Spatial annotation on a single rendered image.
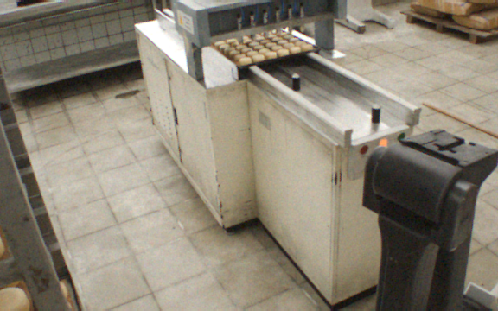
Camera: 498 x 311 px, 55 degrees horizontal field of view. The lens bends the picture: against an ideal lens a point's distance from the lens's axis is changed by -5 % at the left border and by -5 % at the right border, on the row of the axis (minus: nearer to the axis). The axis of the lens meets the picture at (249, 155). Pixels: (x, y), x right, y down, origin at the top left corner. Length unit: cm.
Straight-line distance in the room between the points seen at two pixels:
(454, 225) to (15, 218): 40
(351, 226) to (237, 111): 74
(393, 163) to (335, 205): 129
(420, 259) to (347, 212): 130
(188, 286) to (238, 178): 56
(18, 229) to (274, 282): 191
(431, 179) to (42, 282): 39
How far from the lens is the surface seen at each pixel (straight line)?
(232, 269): 241
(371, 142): 168
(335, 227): 184
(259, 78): 207
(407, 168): 49
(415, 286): 56
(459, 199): 47
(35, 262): 51
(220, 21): 216
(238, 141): 229
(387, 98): 186
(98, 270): 257
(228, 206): 245
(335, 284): 204
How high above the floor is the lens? 165
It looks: 31 degrees down
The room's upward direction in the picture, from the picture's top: 5 degrees counter-clockwise
